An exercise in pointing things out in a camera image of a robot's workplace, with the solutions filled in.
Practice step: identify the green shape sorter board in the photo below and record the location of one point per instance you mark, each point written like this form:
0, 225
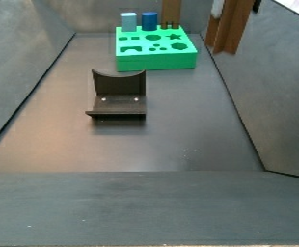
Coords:
160, 49

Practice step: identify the dark concave arch block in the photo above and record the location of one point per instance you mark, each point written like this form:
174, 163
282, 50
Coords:
119, 95

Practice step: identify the dark blue cylinder block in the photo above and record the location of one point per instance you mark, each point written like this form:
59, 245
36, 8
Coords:
148, 21

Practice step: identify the light blue cube block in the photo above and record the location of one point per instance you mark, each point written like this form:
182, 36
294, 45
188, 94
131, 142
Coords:
128, 22

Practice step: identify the brown two-legged block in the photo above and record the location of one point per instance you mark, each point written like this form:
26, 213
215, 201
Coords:
171, 14

